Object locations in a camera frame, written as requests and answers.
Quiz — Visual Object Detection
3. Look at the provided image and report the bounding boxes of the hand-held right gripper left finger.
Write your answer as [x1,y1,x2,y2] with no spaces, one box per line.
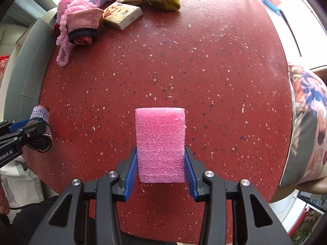
[28,147,139,245]

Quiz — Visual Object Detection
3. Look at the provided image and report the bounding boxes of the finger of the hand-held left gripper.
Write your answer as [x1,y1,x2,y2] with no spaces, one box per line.
[0,117,31,136]
[0,121,50,151]

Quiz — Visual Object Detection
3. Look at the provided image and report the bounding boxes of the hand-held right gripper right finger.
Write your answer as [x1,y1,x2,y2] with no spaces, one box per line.
[184,147,294,245]

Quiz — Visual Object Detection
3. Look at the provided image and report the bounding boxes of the purple knit sock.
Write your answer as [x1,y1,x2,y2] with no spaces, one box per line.
[26,105,54,153]

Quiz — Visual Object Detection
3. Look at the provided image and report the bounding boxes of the pink foam block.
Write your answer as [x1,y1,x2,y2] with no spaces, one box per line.
[135,107,186,183]

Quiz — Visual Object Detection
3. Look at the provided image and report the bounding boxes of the pink striped knit sock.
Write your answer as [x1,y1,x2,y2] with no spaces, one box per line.
[66,8,104,46]

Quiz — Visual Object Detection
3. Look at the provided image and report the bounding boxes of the tissue pack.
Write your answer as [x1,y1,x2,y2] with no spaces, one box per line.
[103,2,143,30]

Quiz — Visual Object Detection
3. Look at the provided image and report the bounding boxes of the white cloth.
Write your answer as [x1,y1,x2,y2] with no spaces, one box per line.
[0,156,45,208]

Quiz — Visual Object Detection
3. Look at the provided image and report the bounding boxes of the light green leather sofa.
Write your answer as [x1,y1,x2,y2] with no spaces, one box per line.
[4,8,58,123]

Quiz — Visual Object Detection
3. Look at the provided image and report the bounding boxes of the person's dark pants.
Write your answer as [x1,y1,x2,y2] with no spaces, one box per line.
[10,196,62,245]

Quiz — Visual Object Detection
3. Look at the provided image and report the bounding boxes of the printed cushion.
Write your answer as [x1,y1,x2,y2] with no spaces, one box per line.
[280,62,327,187]

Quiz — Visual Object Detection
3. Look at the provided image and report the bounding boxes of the pink fluffy yarn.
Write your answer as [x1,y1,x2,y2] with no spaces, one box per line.
[56,0,95,68]

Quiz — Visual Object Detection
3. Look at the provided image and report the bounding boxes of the blue plastic object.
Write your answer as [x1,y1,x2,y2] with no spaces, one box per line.
[262,0,281,12]

